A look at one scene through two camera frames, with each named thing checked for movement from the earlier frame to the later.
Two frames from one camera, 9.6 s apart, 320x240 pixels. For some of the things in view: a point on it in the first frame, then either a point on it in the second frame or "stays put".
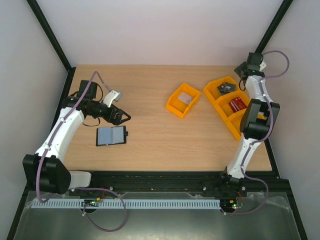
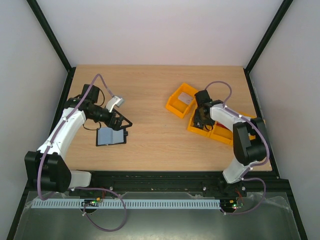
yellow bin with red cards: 231,104 -> 220,132
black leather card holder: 111,135 stays put
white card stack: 185,98 stays put
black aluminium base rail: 208,183 stays put
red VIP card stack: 237,104 -> 219,124
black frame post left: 38,12 stays put
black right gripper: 241,70 -> 199,120
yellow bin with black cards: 221,88 -> 203,129
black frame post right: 277,19 stays put
